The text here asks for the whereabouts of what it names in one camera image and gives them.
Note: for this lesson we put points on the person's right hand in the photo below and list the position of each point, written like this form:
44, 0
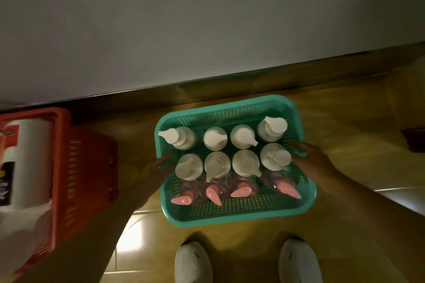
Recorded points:
315, 163

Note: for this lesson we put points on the person's left hand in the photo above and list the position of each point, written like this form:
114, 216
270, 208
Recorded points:
152, 176

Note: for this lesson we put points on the clear pink pump bottle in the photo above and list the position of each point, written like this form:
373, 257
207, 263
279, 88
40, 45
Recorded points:
289, 190
182, 199
242, 190
214, 195

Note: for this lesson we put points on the teal plastic basket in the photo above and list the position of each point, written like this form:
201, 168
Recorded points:
232, 216

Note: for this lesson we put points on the person's right forearm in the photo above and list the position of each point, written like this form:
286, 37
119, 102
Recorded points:
382, 226

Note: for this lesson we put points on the person's left forearm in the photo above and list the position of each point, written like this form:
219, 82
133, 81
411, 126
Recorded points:
83, 249

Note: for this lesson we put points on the red plastic basket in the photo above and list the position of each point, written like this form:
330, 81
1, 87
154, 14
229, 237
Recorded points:
86, 176

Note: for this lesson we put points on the person's left white shoe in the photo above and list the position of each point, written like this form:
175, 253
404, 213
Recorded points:
194, 264

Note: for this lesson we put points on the person's white shoe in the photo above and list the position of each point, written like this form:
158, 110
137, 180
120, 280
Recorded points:
194, 264
299, 263

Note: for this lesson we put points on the person's right white shoe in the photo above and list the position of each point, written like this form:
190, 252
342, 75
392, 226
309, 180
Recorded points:
299, 263

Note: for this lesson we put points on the white paper roll package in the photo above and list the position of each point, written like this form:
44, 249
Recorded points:
30, 160

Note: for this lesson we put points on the white plastic package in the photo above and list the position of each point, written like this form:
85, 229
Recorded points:
23, 239

